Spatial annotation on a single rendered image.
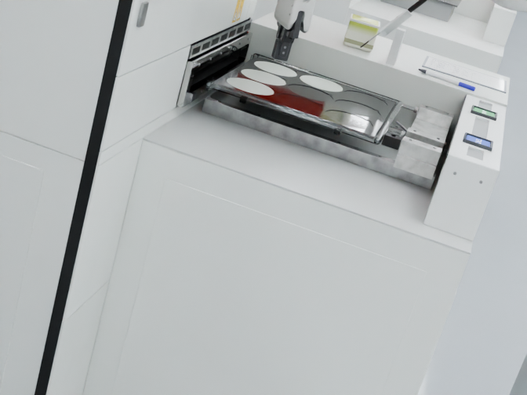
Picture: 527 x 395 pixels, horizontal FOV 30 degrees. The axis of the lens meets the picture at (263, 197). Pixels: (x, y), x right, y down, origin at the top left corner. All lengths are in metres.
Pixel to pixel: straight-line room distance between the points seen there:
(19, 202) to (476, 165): 0.79
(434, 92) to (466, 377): 1.16
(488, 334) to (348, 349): 1.69
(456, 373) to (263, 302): 1.41
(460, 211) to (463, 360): 1.51
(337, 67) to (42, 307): 0.94
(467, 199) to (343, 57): 0.66
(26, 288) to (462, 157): 0.80
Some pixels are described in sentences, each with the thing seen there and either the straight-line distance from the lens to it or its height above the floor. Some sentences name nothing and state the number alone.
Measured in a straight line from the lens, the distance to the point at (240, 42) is 2.24.
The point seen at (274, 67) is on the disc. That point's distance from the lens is 2.23.
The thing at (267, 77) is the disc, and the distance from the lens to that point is 2.13.
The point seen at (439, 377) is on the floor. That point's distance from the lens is 3.08.
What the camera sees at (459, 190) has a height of 0.90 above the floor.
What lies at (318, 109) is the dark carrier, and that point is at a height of 0.90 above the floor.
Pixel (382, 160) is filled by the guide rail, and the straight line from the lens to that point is 1.97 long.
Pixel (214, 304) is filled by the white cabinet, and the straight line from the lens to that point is 1.86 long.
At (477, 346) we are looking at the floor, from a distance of 3.36.
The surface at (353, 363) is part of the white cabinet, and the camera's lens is 1.84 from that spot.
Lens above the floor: 1.41
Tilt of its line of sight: 21 degrees down
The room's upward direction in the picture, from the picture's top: 16 degrees clockwise
